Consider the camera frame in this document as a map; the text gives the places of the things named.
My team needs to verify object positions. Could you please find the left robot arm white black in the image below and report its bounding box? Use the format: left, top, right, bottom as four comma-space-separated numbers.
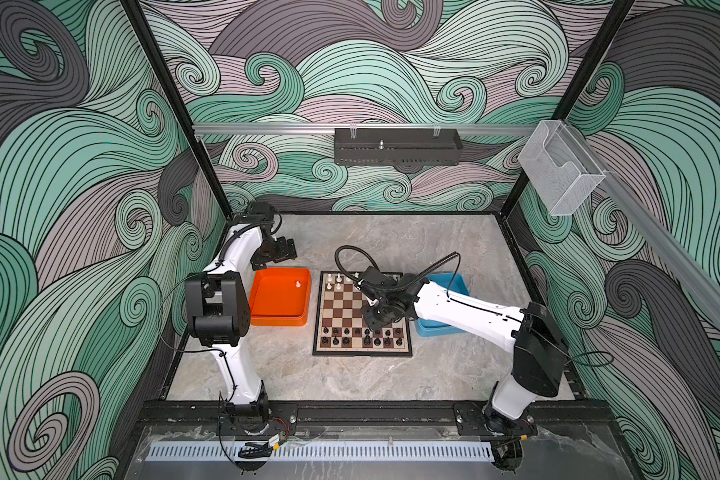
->
184, 201, 297, 421

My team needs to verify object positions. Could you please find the blue plastic tray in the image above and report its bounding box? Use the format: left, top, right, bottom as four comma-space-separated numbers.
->
414, 272, 469, 338

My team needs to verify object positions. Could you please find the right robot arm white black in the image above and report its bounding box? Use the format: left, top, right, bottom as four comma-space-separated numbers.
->
334, 245, 615, 423

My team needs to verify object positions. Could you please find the clear acrylic wall holder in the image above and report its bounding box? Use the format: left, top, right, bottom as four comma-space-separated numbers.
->
518, 120, 605, 217

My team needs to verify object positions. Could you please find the aluminium rail right wall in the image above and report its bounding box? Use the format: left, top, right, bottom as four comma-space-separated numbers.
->
566, 124, 720, 331

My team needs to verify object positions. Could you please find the aluminium rail back wall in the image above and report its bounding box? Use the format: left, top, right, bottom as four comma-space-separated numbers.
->
192, 122, 536, 137

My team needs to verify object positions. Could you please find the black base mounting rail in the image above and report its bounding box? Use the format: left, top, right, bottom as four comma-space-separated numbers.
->
137, 399, 613, 428

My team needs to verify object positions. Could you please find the orange plastic tray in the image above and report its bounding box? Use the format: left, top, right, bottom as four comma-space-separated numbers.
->
249, 268, 311, 327

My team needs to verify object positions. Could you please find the brown cream chess board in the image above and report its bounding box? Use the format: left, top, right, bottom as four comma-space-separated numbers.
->
312, 271, 413, 358

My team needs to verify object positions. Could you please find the white slotted cable duct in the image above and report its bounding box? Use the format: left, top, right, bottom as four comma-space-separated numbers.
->
145, 440, 494, 462

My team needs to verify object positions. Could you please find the aluminium rail wall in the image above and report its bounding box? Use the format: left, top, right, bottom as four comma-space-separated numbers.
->
566, 124, 720, 331
192, 122, 536, 137

